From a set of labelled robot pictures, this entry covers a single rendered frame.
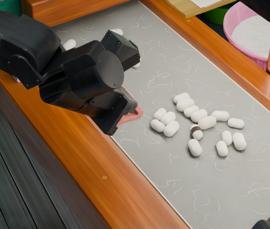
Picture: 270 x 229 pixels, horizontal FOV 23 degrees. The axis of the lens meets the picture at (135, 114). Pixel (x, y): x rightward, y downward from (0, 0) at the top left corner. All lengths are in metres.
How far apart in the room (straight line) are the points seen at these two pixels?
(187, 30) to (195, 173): 0.41
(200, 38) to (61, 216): 0.51
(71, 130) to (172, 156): 0.19
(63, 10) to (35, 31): 0.48
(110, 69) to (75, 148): 0.29
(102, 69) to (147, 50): 0.55
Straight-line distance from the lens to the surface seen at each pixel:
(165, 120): 1.25
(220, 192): 1.15
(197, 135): 1.23
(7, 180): 1.28
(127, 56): 0.99
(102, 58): 0.92
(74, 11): 1.45
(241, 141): 1.22
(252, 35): 1.53
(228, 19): 1.53
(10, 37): 0.94
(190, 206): 1.13
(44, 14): 1.42
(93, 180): 1.13
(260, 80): 1.35
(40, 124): 1.24
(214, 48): 1.42
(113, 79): 0.92
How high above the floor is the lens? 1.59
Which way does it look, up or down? 42 degrees down
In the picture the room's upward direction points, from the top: straight up
